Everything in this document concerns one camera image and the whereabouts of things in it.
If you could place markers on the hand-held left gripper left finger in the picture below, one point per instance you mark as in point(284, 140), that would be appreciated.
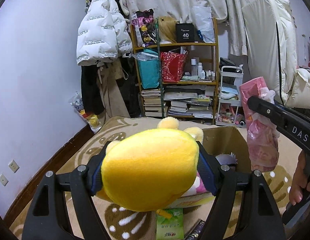
point(96, 180)

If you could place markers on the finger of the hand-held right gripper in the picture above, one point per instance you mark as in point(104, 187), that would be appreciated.
point(265, 110)

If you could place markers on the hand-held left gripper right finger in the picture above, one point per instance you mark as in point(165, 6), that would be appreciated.
point(207, 177)

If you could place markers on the white-haired purple plush doll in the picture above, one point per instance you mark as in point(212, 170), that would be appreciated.
point(227, 159)

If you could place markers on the pink plastic doll packet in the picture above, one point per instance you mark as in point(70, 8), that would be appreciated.
point(260, 145)

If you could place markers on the cardboard box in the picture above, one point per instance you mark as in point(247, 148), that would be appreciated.
point(227, 142)

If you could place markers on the yellow plush toy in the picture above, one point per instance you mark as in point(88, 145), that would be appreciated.
point(150, 170)

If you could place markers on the person's right hand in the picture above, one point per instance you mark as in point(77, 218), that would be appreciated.
point(298, 180)

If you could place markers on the pink toys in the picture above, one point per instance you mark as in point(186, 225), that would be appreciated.
point(227, 116)

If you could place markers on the light blue cloth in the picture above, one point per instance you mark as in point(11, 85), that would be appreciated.
point(228, 92)

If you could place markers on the white rolling cart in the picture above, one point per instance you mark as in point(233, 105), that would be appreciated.
point(230, 76)

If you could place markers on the black glossy packet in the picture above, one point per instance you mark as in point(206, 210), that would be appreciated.
point(196, 231)

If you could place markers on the green snack packet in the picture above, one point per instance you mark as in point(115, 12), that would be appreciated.
point(170, 225)

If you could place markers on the plastic bag of yellow toys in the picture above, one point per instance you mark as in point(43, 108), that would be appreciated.
point(87, 115)

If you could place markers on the wooden shelf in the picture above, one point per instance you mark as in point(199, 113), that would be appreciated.
point(215, 55)

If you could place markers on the wide pile of books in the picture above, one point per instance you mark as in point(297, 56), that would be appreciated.
point(190, 102)

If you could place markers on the green cloth pouch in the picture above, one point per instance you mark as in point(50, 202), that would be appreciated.
point(190, 78)

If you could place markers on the beige trench coat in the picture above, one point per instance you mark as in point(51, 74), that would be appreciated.
point(112, 92)

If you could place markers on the black coat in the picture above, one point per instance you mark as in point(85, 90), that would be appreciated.
point(91, 90)

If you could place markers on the narrow stack of books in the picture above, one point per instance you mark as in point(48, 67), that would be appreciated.
point(152, 102)

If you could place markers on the red gift bag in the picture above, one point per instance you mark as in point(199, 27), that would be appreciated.
point(173, 67)

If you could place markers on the clear plastic bag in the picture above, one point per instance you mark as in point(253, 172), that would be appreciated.
point(205, 23)

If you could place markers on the black box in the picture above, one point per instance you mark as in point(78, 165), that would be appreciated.
point(185, 33)

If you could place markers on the green pole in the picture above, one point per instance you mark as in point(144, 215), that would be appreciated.
point(160, 75)

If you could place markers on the teal paper bag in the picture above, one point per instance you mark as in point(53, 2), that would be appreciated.
point(148, 73)

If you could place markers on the blonde wig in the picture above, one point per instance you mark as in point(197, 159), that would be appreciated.
point(167, 30)

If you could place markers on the black pink printed bag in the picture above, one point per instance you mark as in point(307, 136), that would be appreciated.
point(145, 28)

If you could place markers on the white printed puffer jacket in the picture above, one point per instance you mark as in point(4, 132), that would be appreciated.
point(102, 30)

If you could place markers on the white wall socket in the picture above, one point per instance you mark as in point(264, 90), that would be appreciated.
point(13, 166)
point(3, 179)

